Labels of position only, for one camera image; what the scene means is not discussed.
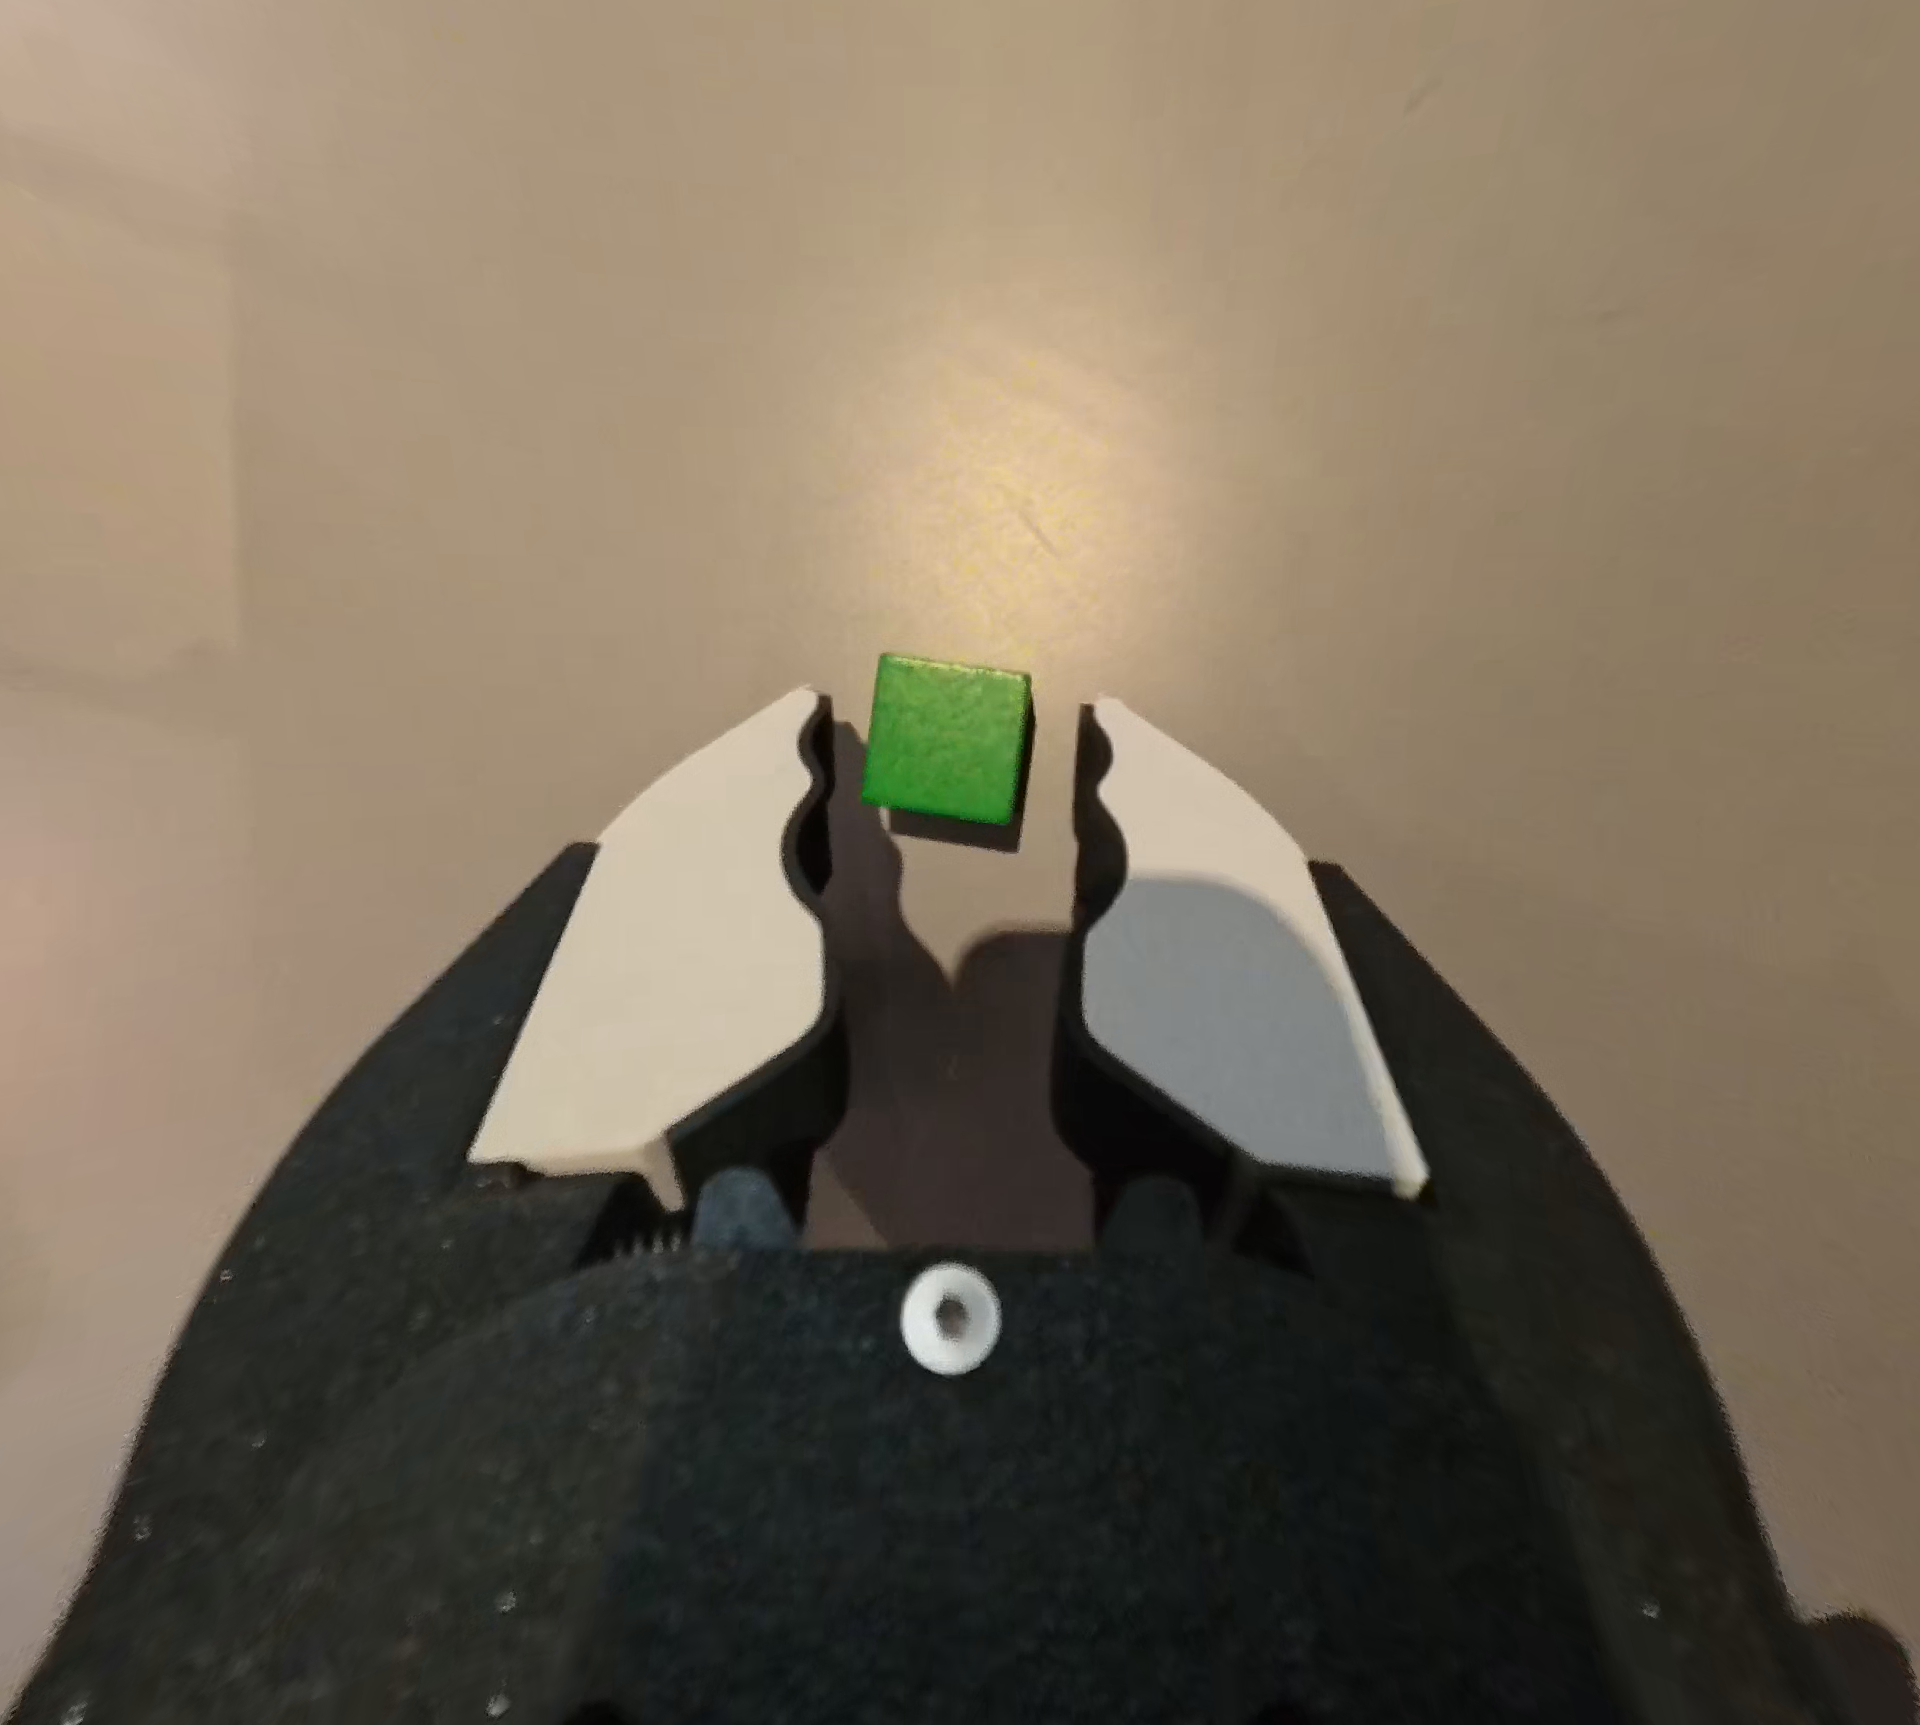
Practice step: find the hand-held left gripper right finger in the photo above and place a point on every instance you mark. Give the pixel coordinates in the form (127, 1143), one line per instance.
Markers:
(1229, 1005)

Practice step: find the green wooden cube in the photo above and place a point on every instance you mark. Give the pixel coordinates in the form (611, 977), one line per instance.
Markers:
(946, 736)

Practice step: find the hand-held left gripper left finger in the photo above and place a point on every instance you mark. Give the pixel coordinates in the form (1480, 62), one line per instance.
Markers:
(661, 975)

